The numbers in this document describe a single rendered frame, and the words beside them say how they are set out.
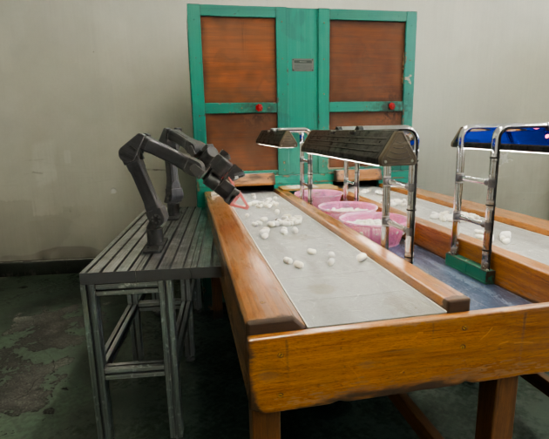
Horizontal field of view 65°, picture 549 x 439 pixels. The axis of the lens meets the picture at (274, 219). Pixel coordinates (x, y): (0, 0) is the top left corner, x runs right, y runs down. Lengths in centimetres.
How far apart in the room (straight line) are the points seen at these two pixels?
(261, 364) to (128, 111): 294
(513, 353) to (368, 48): 212
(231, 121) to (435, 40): 199
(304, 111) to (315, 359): 198
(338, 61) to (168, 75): 140
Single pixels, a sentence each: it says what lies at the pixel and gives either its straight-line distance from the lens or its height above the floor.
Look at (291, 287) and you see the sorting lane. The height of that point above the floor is 74.
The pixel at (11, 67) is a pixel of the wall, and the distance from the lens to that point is 387.
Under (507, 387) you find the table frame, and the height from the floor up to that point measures 52.
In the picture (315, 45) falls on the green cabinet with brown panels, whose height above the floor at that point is 159.
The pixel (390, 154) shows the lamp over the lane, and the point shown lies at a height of 106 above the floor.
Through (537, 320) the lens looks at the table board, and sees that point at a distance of 110.
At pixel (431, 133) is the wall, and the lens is 390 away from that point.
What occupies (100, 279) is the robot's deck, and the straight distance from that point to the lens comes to 154.
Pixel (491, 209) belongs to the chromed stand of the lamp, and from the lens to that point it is 133.
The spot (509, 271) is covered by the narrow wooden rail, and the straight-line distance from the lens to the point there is 133.
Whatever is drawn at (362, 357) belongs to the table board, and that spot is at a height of 67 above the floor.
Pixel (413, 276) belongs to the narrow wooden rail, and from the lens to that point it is 110.
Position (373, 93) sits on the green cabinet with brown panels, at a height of 132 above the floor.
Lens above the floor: 112
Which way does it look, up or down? 12 degrees down
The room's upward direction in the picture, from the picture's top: 1 degrees counter-clockwise
